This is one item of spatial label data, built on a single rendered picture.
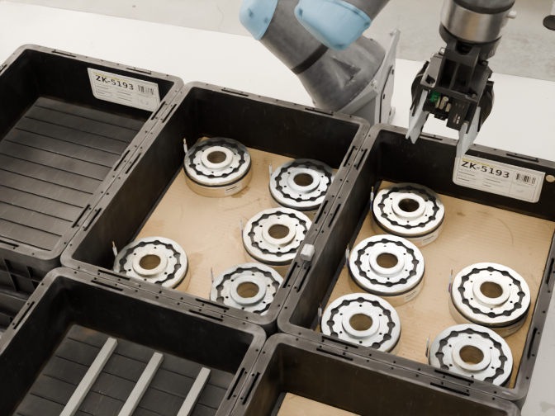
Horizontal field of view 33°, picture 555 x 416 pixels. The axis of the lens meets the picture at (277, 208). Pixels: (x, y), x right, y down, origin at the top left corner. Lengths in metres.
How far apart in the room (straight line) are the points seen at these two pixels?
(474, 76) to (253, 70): 0.79
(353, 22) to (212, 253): 0.45
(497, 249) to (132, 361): 0.53
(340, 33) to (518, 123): 0.77
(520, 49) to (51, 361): 2.19
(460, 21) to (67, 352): 0.65
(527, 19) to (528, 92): 1.45
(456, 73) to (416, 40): 2.04
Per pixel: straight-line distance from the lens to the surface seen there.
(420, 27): 3.18
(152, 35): 1.97
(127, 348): 1.25
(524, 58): 3.09
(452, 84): 1.09
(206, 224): 1.37
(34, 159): 1.53
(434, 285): 1.30
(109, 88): 1.54
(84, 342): 1.27
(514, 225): 1.39
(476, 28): 1.06
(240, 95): 1.42
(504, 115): 1.77
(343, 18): 1.03
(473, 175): 1.37
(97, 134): 1.55
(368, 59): 1.55
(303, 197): 1.35
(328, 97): 1.55
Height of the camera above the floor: 1.83
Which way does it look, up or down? 46 degrees down
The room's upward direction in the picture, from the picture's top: 3 degrees counter-clockwise
